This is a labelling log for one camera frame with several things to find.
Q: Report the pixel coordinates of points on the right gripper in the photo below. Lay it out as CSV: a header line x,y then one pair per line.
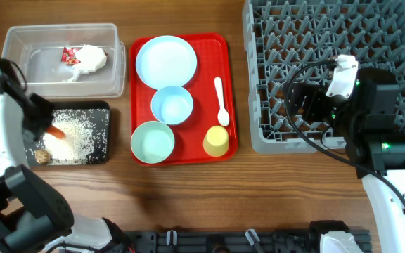
x,y
297,102

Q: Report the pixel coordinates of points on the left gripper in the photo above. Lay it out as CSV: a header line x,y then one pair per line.
x,y
48,111

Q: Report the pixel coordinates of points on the orange carrot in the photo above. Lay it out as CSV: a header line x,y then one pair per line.
x,y
57,133

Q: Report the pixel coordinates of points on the brown food scrap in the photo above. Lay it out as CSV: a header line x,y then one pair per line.
x,y
42,157

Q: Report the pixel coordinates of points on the white rice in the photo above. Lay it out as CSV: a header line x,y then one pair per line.
x,y
76,140

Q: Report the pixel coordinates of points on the red snack wrapper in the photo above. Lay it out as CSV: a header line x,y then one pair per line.
x,y
68,56

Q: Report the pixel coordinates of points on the white tissue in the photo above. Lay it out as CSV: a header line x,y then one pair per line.
x,y
92,58

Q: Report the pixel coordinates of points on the white plastic spoon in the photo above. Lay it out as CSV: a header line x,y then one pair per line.
x,y
223,115

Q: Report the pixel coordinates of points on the yellow cup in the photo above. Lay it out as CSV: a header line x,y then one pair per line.
x,y
216,141

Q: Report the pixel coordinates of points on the green bowl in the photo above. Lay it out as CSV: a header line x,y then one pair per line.
x,y
152,142

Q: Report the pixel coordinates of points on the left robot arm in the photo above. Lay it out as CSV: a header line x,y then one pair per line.
x,y
35,217

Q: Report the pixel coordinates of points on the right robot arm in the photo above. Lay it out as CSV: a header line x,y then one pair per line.
x,y
359,105

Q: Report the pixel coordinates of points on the black waste tray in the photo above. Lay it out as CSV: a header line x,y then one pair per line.
x,y
100,133

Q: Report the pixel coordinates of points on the grey dishwasher rack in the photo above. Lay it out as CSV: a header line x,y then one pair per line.
x,y
281,36

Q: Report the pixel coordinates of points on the clear plastic bin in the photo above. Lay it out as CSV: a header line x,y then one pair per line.
x,y
38,49

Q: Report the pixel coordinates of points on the red serving tray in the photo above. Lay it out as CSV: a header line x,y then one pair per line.
x,y
213,61

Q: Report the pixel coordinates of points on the small light blue bowl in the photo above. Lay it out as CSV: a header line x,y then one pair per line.
x,y
172,105

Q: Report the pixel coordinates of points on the large light blue plate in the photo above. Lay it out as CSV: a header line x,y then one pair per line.
x,y
166,61

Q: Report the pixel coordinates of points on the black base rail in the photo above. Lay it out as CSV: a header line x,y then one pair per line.
x,y
297,240

